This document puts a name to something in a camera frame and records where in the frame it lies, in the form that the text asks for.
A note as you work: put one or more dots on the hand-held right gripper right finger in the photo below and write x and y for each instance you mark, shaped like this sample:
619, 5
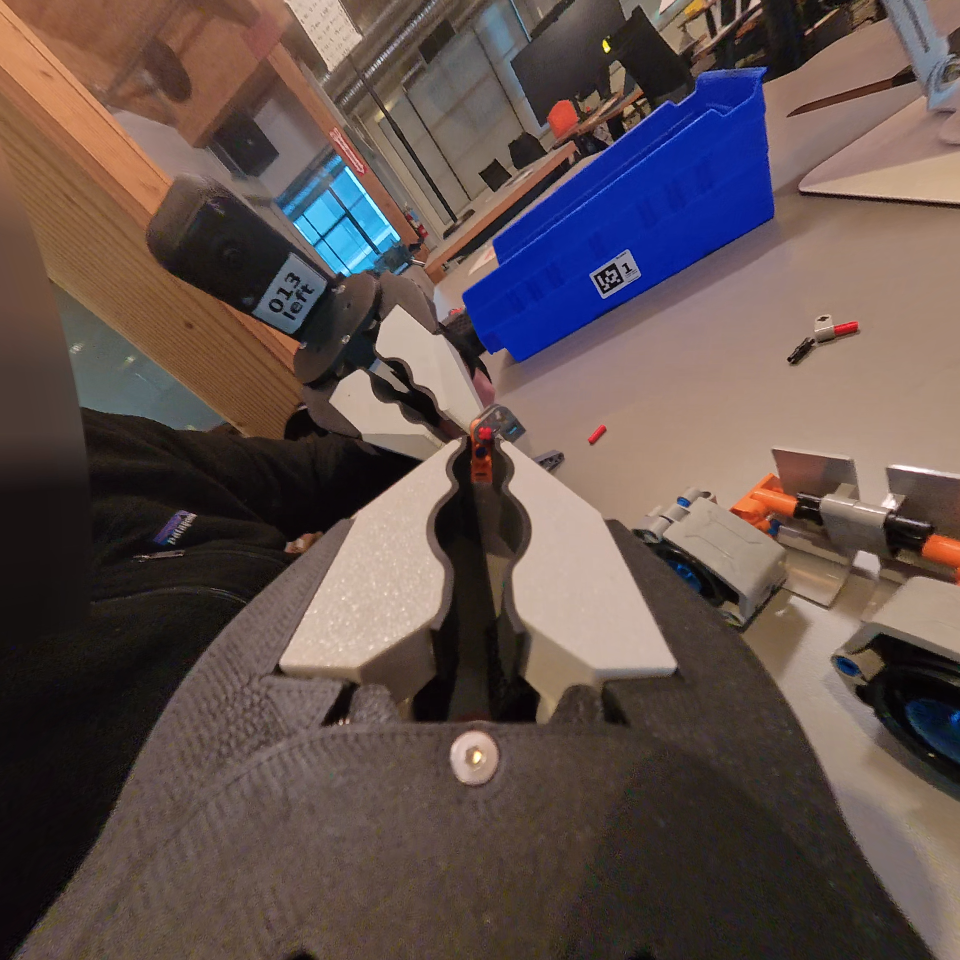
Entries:
592, 600

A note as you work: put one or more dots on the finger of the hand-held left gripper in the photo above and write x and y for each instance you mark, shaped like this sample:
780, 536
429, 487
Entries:
439, 367
375, 409

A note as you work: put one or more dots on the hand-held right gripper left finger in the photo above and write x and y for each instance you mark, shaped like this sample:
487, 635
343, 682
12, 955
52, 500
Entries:
367, 600

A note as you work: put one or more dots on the grey orange toy arm assembly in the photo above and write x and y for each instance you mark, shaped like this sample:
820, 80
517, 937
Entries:
481, 457

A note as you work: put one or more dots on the person's left forearm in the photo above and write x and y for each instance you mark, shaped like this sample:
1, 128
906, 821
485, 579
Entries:
337, 480

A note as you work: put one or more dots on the person's left hand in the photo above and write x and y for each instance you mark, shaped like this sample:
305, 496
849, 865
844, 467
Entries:
484, 391

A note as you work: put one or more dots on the dark grey angled toy beam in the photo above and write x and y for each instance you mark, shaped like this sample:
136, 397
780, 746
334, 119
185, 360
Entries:
549, 459

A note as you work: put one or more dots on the red fire extinguisher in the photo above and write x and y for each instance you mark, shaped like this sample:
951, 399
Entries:
415, 223

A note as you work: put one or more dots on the red sign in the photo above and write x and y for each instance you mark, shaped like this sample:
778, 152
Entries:
349, 151

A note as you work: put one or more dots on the wooden top table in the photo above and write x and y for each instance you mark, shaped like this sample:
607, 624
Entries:
517, 180

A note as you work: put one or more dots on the hanging paper sheet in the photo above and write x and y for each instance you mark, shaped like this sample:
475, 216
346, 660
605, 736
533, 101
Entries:
322, 30

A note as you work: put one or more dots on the blue storage bin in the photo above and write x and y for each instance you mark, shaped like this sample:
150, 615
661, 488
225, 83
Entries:
637, 210

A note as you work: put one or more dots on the orange chair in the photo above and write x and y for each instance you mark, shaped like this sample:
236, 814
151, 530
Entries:
562, 118

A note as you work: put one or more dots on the small black toy pin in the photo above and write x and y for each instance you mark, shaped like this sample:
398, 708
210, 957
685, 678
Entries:
801, 351

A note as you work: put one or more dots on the grey connector with red pin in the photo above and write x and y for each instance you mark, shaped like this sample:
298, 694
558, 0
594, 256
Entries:
825, 328

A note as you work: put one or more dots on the white book stand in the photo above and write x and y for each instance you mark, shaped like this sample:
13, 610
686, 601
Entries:
885, 165

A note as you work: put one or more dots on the dark desk mat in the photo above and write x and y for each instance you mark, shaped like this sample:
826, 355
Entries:
855, 91

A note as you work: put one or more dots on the wooden post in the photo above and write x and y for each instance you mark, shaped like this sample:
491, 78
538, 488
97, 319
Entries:
75, 165

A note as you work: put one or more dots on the black wall monitor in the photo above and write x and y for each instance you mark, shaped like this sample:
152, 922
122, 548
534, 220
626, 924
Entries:
562, 60

